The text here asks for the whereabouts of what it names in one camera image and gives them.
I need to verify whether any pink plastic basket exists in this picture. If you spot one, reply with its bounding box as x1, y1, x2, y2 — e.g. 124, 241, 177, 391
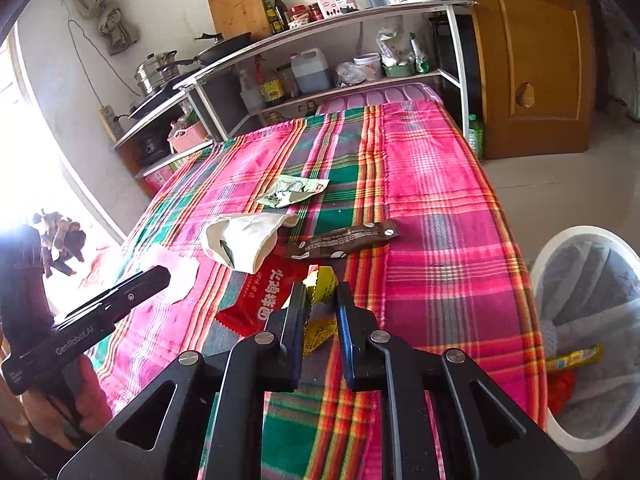
167, 120, 208, 155

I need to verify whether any green white packet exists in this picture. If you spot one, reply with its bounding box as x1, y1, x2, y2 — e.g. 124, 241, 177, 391
410, 33, 432, 75

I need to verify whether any tall white metal shelf rack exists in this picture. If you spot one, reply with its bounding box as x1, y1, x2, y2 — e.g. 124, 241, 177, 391
172, 0, 473, 143

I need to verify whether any red storage box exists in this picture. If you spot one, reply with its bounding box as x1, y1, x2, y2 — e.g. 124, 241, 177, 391
137, 152, 211, 196

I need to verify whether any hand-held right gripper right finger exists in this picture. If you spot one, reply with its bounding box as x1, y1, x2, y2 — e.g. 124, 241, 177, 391
334, 281, 583, 480

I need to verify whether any brown snack wrapper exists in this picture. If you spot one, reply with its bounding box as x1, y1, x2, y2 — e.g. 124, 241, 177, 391
286, 219, 399, 261

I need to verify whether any white lined trash bin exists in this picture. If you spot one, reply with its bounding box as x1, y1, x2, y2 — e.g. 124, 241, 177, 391
529, 226, 640, 453

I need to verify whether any long yellow snack wrapper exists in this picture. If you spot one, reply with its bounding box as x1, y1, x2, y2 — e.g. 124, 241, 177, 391
545, 344, 605, 372

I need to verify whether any red foil wrapper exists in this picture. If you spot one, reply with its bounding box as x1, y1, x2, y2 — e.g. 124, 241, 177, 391
216, 255, 311, 338

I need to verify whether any white plastic tub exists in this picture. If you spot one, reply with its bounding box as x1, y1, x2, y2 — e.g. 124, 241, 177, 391
353, 52, 383, 81

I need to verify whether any pink lidded storage box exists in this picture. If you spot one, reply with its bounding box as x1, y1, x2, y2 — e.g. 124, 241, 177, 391
315, 84, 443, 116

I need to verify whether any green plastic bottle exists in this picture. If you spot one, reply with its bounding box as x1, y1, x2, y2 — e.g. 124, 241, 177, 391
467, 114, 485, 158

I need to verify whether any white green wrapper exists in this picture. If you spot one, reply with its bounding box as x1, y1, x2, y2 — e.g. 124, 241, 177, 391
256, 175, 331, 209

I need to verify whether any black induction cooker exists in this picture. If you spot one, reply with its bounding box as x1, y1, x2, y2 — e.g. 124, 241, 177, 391
127, 85, 188, 120

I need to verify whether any plastic jug of dark liquid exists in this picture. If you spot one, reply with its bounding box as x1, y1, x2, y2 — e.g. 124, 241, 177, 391
291, 48, 332, 93

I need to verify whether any yellow printed snack wrapper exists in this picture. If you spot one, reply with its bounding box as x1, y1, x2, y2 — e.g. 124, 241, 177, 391
302, 265, 341, 358

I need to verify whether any white green food bag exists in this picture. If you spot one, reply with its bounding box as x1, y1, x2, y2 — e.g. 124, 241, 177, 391
376, 27, 416, 68

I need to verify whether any crumpled clear plastic bag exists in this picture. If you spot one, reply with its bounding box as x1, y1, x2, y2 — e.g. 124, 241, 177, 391
334, 61, 368, 88

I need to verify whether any dark hanging bag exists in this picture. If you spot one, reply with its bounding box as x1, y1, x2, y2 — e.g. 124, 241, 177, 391
0, 225, 53, 356

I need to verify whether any white tissue paper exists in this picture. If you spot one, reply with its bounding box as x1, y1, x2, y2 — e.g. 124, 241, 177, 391
142, 245, 201, 306

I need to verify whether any person's left hand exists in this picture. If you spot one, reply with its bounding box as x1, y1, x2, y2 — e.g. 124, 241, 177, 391
20, 355, 113, 448

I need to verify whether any white paper bag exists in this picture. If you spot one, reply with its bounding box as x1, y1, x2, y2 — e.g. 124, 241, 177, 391
200, 212, 299, 275

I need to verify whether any wooden cutting board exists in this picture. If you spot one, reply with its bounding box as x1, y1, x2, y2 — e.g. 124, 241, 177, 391
207, 0, 273, 41

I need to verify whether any yellow label sauce bottle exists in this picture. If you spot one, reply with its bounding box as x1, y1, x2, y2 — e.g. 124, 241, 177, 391
257, 57, 286, 106

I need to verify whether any hanging grey-green cloth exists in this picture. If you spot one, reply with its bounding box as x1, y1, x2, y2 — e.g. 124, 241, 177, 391
70, 0, 141, 56

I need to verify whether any black frying pan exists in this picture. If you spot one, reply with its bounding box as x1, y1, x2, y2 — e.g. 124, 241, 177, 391
180, 31, 253, 68

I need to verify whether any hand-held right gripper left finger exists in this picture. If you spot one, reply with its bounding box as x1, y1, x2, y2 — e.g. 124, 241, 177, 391
57, 281, 309, 480

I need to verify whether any clear plastic bottle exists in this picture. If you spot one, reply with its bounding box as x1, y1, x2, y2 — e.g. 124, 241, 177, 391
239, 69, 264, 113

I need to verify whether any plaid pink green tablecloth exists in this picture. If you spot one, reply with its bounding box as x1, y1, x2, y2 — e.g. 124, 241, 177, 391
92, 99, 548, 480

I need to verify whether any steel steamer pot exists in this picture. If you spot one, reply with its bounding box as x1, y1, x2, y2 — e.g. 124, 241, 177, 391
133, 50, 178, 97

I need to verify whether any red plastic bag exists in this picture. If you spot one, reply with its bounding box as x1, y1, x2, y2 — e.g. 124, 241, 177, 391
547, 372, 576, 413

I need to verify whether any white power strip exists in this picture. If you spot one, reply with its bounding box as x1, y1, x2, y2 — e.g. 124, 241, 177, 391
98, 105, 125, 142

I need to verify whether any pink utensil holder box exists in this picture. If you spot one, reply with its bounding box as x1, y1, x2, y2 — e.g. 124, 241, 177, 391
316, 0, 357, 20

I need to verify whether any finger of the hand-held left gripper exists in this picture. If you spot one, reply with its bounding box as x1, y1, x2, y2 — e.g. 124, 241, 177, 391
52, 265, 171, 333

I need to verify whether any low metal shelf rack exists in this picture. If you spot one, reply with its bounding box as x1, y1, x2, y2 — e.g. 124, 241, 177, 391
112, 90, 216, 183

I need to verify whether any wooden door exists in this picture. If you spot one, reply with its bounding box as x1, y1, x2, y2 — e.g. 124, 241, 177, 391
457, 0, 598, 161

